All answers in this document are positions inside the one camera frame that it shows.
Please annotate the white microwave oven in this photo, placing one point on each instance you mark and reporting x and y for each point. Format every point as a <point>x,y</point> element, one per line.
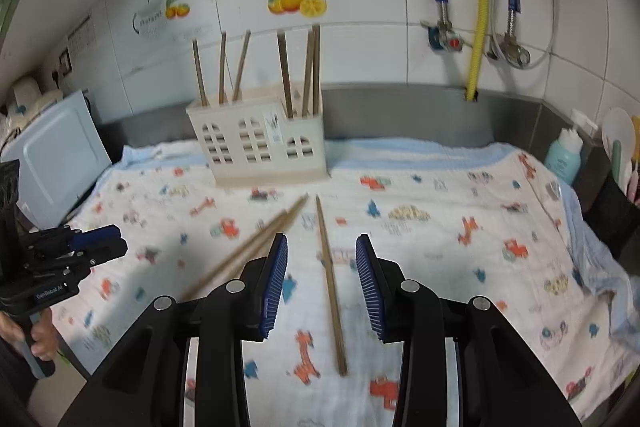
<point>55,157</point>

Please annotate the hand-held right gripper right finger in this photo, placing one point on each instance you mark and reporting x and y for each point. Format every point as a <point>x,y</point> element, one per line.
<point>369,287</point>

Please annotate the person's left hand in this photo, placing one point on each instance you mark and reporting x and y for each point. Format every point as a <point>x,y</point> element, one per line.
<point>44,337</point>

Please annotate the black utensil holder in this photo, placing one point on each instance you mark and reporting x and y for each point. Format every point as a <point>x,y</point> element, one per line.
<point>612,222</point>

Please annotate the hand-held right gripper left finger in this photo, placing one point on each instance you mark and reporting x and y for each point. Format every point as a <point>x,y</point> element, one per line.
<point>274,287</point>

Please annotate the white rice cooker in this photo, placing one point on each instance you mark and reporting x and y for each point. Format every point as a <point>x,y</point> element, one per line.
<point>30,92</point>

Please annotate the metal water valve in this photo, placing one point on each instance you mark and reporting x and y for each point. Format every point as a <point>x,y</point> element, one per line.
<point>512,52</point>

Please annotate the black wall socket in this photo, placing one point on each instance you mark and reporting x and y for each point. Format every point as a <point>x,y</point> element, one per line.
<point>61,67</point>

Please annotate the white rice paddle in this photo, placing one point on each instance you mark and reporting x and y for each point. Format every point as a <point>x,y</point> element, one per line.
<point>617,124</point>

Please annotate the white wall label sticker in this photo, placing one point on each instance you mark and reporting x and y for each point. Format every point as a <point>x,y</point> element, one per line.
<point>81,38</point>

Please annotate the teal soap pump bottle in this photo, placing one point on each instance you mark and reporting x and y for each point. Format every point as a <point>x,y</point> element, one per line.
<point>562,157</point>

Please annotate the yellow brush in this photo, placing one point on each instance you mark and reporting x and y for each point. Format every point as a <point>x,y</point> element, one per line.
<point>636,127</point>

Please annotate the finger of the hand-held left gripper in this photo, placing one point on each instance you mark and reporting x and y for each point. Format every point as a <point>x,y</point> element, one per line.
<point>107,252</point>
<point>100,236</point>

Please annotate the cream plastic chopstick holder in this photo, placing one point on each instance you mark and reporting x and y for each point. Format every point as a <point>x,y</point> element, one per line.
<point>225,174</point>

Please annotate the cartoon printed blanket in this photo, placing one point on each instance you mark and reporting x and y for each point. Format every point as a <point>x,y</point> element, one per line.
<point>450,257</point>

